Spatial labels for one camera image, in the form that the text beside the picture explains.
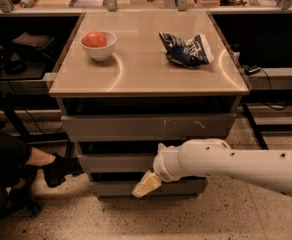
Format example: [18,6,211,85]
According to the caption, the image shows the black office chair base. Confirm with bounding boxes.
[0,170,41,220]

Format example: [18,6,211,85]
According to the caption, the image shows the red apple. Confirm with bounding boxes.
[82,31,107,48]

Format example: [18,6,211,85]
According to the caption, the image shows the blue crumpled chip bag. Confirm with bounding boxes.
[159,32,214,69]

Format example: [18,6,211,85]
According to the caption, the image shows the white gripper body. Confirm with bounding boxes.
[153,143,181,182]

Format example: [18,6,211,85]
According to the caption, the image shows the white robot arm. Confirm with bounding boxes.
[132,139,292,198]

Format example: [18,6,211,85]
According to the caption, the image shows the person leg black trousers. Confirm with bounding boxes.
[0,123,57,198]

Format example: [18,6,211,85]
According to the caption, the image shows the grey top drawer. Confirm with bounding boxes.
[61,113,236,142]

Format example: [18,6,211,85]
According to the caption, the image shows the black power adapter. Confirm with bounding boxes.
[243,65,261,76]

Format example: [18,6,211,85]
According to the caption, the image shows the grey drawer cabinet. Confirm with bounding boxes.
[50,10,250,189]

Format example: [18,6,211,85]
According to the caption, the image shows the black shoe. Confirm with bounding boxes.
[42,154,83,188]

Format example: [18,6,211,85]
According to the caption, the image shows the white ceramic bowl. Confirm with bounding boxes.
[80,30,117,61]

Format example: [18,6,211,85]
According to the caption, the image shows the dark box under desk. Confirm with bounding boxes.
[11,32,55,62]

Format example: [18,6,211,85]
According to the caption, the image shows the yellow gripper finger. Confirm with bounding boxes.
[132,171,162,198]

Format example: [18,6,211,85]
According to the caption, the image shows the black headphones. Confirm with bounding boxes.
[4,59,27,75]

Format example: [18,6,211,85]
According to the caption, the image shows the black desk leg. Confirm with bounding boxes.
[242,104,268,150]

